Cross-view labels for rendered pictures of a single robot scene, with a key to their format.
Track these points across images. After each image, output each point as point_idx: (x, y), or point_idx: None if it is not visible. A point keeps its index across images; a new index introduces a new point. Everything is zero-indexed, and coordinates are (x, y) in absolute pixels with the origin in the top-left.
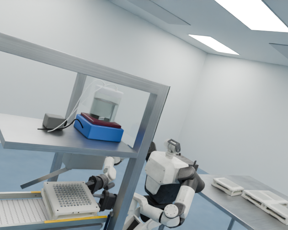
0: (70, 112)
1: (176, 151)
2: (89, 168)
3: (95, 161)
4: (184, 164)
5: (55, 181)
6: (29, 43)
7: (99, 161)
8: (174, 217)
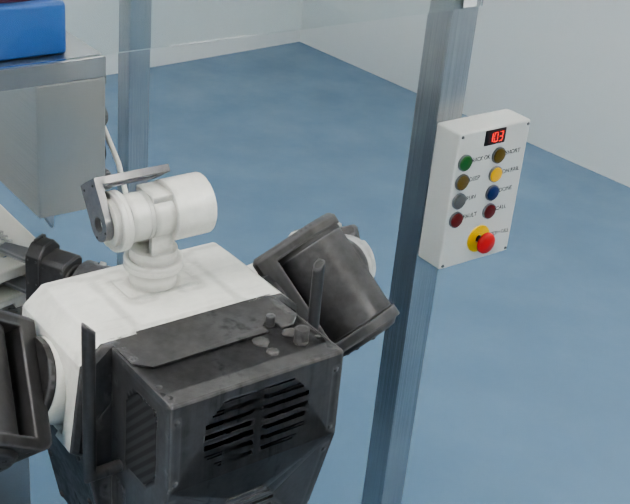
0: (424, 57)
1: (93, 230)
2: (14, 189)
3: (20, 170)
4: (92, 327)
5: (3, 209)
6: None
7: (28, 175)
8: None
